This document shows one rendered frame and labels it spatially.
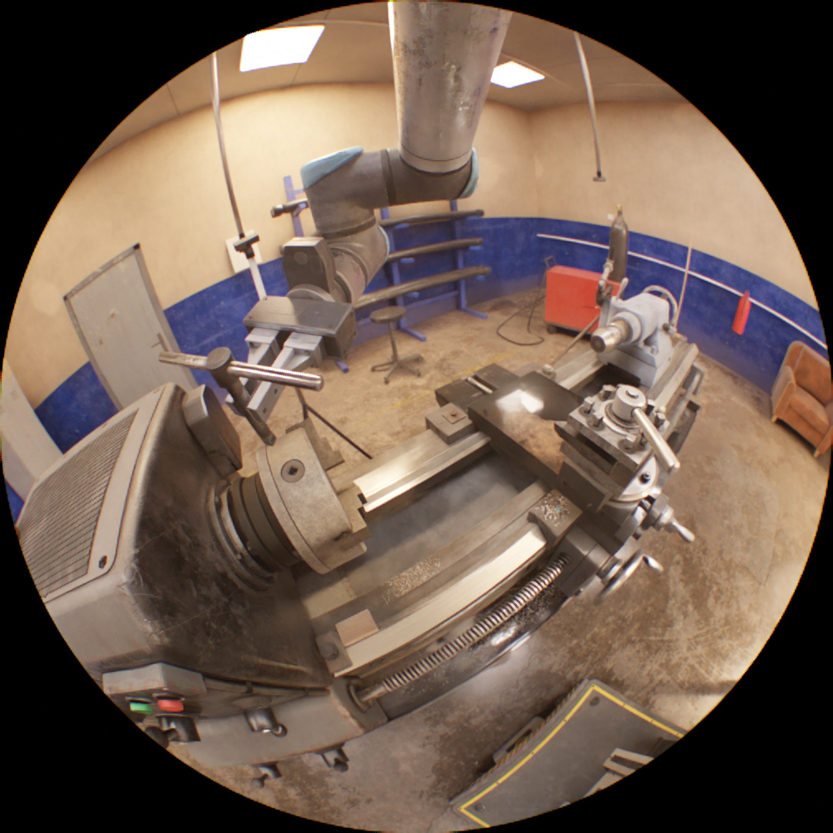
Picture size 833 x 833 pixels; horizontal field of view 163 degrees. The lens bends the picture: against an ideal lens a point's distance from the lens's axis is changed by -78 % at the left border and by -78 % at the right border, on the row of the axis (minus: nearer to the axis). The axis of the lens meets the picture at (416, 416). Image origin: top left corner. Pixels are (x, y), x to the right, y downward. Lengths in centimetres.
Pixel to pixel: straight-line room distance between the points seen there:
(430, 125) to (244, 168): 324
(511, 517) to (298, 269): 68
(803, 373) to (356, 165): 439
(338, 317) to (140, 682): 44
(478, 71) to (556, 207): 517
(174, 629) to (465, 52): 52
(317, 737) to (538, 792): 81
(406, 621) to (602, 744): 95
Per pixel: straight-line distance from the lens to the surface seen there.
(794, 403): 409
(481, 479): 97
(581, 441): 60
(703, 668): 199
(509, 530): 75
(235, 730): 85
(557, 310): 363
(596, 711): 129
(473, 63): 28
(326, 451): 52
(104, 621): 36
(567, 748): 128
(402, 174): 41
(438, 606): 66
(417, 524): 88
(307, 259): 35
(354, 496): 48
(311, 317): 33
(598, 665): 162
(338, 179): 42
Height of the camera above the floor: 149
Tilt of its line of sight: 39 degrees down
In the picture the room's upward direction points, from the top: 10 degrees counter-clockwise
